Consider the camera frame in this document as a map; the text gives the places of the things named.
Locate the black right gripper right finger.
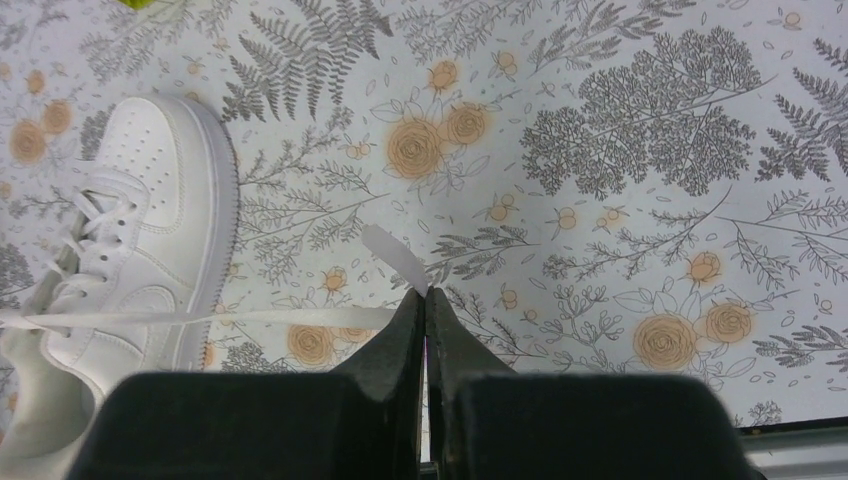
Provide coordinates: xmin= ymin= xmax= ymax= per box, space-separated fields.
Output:
xmin=423 ymin=288 xmax=758 ymax=479

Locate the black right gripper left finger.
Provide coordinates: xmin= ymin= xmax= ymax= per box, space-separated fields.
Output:
xmin=69 ymin=291 xmax=425 ymax=479

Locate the white sneaker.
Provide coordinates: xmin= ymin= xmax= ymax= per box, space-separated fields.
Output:
xmin=0 ymin=93 xmax=432 ymax=480

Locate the floral patterned table mat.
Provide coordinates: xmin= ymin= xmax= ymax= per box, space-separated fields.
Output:
xmin=1 ymin=1 xmax=847 ymax=427

